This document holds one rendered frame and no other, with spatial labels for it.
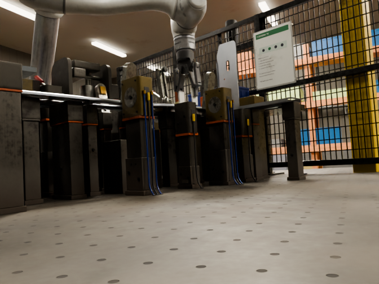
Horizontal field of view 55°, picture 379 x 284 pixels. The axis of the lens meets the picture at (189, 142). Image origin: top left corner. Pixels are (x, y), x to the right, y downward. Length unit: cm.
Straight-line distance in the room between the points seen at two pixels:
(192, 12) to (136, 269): 116
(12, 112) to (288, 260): 70
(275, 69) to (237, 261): 165
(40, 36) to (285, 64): 115
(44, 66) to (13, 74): 94
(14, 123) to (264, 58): 139
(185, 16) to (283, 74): 68
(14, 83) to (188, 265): 67
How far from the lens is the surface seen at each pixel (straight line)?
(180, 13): 141
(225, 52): 177
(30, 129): 106
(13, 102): 89
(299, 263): 32
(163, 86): 164
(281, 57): 192
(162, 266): 32
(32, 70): 146
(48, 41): 179
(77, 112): 112
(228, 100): 130
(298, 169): 137
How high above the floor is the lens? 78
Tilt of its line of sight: 3 degrees up
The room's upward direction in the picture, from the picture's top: 3 degrees counter-clockwise
